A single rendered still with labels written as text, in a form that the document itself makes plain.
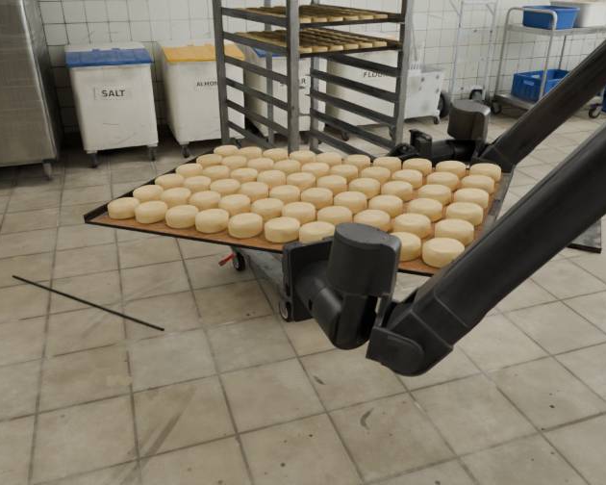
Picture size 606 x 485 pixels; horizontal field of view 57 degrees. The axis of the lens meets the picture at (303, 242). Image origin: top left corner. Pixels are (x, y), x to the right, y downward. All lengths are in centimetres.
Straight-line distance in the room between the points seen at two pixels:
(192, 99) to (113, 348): 232
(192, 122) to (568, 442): 319
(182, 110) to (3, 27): 119
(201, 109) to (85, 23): 110
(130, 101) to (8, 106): 77
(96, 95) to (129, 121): 27
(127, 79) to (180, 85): 35
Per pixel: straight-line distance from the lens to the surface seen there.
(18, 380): 227
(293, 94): 188
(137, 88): 412
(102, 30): 471
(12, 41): 383
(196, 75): 414
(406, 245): 71
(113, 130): 418
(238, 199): 89
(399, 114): 216
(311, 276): 64
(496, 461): 187
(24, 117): 391
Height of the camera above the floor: 133
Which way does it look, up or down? 27 degrees down
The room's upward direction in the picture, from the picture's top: straight up
